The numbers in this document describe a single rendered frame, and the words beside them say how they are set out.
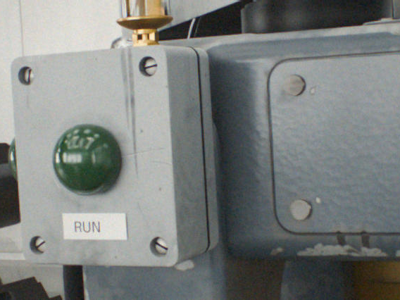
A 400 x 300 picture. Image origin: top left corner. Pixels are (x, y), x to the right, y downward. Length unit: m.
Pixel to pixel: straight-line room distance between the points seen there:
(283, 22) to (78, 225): 0.19
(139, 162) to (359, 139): 0.09
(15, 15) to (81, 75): 6.35
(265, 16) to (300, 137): 0.14
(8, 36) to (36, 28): 0.25
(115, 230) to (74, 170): 0.03
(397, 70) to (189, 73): 0.09
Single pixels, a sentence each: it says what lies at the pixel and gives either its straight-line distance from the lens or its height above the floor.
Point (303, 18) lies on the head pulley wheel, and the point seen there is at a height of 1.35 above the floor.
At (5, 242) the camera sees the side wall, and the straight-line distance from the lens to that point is 6.89.
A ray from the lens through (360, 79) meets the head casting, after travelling 0.39.
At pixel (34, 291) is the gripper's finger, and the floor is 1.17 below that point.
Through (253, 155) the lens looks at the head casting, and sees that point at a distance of 0.41.
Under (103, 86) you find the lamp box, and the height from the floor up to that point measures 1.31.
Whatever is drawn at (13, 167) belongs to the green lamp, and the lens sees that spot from 0.42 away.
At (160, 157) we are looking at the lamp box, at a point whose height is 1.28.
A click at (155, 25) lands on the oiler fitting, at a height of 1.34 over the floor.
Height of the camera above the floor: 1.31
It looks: 3 degrees down
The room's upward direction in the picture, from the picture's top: 3 degrees counter-clockwise
